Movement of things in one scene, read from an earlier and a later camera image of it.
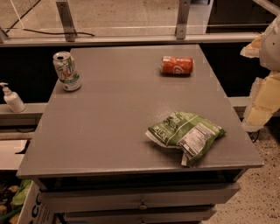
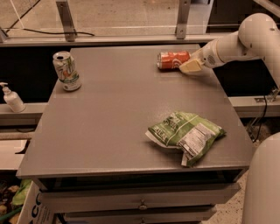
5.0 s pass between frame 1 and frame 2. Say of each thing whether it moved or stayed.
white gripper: moved
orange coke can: moved
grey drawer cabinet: stayed
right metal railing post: stayed
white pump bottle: stayed
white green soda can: stayed
